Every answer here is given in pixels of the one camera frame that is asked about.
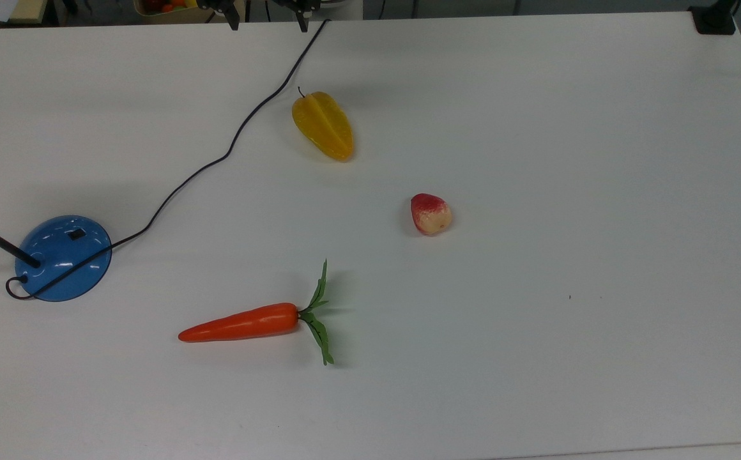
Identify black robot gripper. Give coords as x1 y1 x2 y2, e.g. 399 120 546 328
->
197 0 321 33

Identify blue desk lamp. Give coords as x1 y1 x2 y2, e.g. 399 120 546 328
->
0 115 113 302

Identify basket of toy fruit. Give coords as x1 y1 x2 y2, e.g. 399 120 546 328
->
133 0 213 25

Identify yellow toy starfruit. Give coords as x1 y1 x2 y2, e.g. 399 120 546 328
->
291 88 355 162

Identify red and cream toy strawberry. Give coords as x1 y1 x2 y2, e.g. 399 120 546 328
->
410 193 453 236

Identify orange toy carrot green leaves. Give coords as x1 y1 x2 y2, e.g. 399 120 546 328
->
178 259 335 366

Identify black lamp power cable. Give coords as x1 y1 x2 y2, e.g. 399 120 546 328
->
5 18 332 301

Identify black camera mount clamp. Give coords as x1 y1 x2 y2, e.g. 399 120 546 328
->
689 0 741 36

